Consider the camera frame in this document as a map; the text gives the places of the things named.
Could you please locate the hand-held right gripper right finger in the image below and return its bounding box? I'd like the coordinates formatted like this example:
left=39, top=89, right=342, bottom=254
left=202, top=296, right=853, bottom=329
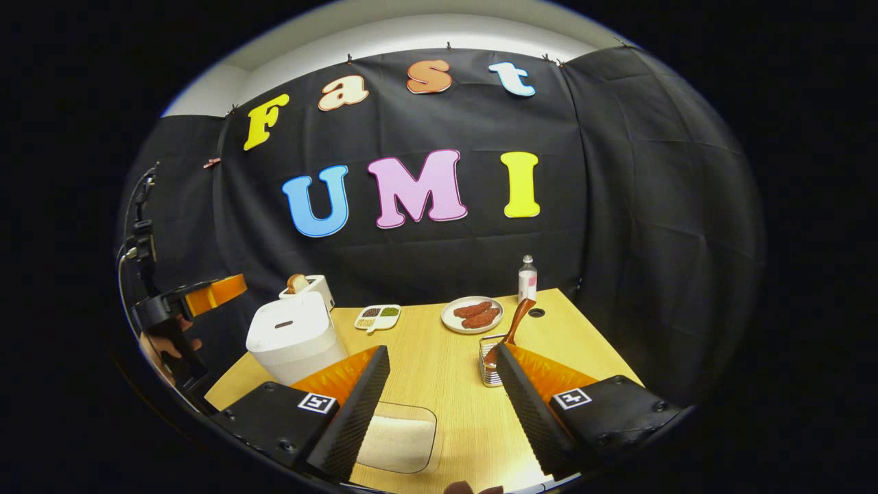
left=495, top=343, right=683, bottom=479

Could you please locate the shallow tray of rice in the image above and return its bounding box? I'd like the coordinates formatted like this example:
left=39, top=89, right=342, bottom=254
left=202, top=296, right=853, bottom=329
left=355, top=402, right=438, bottom=475

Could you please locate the small clear bottle pink label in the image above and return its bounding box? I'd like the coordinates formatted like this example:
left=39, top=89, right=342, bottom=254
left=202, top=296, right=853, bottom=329
left=517, top=255, right=538, bottom=303

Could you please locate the brown wooden spoon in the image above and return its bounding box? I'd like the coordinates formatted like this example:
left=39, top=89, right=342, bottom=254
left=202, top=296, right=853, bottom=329
left=484, top=298, right=538, bottom=368

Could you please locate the white round plate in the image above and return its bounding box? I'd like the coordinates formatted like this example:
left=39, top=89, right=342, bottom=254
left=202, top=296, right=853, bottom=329
left=440, top=296, right=505, bottom=335

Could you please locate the white toaster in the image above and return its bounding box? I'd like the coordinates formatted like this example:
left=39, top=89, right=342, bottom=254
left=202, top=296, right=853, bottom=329
left=278, top=274, right=336, bottom=311

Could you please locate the black backdrop cloth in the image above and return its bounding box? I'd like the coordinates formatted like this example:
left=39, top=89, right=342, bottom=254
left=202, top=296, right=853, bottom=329
left=117, top=45, right=766, bottom=405

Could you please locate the white divided grain dish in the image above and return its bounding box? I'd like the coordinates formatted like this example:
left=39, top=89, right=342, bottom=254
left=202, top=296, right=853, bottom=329
left=353, top=304, right=402, bottom=335

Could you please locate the white rice cooker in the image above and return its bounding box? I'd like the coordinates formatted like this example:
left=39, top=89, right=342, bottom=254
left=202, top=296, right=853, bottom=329
left=246, top=292, right=349, bottom=386

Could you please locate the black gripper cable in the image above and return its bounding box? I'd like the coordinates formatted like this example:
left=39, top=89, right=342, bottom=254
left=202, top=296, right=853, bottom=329
left=117, top=163, right=160, bottom=330

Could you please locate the wire chopstick holder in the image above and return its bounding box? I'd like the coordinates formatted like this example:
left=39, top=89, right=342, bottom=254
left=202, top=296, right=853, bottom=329
left=478, top=333, right=512, bottom=388

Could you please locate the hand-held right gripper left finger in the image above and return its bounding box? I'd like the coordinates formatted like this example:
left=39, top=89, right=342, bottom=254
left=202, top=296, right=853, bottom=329
left=209, top=345, right=392, bottom=483

